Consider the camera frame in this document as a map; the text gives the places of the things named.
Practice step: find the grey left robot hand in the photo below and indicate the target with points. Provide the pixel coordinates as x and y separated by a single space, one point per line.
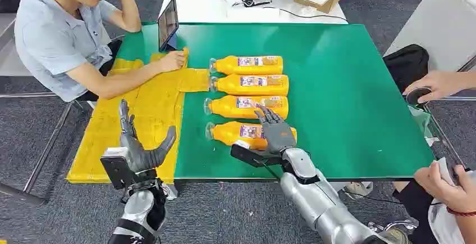
139 153

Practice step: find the seated person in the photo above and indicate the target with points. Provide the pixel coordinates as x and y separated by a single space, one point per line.
55 38

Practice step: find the pale shoe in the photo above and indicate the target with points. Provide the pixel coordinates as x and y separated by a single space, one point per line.
359 190

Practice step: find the green table mat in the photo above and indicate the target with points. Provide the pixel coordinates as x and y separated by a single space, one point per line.
334 97

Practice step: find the white side table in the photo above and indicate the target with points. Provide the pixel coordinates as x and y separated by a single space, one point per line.
439 23

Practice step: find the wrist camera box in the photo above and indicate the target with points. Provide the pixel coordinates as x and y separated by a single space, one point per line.
251 156
117 168

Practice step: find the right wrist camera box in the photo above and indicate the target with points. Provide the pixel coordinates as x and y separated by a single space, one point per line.
251 156

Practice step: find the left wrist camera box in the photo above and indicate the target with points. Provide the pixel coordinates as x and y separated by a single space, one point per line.
117 168

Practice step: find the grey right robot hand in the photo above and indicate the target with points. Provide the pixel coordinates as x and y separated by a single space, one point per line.
277 132

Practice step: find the orange drink bottle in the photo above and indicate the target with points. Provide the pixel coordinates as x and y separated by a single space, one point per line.
247 65
230 132
238 106
251 85

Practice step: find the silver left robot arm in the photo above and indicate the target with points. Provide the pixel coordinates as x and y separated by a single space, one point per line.
139 212

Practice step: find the person's hand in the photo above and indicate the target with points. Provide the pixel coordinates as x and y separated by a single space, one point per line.
439 84

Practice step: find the round black object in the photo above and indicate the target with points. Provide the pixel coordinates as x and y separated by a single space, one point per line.
414 95

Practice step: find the metal table frame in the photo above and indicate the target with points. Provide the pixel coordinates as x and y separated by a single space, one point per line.
48 149

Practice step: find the black tablet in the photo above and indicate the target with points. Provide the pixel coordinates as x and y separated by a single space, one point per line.
168 23

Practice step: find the black bag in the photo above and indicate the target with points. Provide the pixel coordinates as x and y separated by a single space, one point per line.
407 65

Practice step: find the yellow sheet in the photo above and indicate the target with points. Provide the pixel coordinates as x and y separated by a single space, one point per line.
148 116

